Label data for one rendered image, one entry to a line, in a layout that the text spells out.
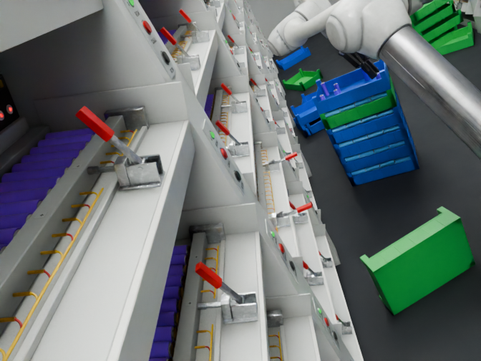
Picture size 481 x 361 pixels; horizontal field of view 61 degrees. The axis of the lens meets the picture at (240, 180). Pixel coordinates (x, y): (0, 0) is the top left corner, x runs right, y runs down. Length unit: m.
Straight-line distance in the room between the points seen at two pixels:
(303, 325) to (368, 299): 0.77
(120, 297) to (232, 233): 0.36
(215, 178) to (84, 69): 0.22
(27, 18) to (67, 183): 0.13
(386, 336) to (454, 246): 0.34
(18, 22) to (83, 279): 0.19
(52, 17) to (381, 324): 1.24
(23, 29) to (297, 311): 0.58
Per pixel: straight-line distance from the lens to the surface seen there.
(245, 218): 0.61
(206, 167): 0.57
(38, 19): 0.37
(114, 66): 0.54
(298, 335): 0.72
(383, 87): 1.75
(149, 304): 0.30
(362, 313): 1.46
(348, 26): 1.11
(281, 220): 0.94
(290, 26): 1.63
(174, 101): 0.53
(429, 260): 1.37
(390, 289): 1.35
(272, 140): 1.32
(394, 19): 1.12
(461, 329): 1.36
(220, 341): 0.48
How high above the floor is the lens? 1.10
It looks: 26 degrees down
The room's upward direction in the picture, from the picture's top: 31 degrees counter-clockwise
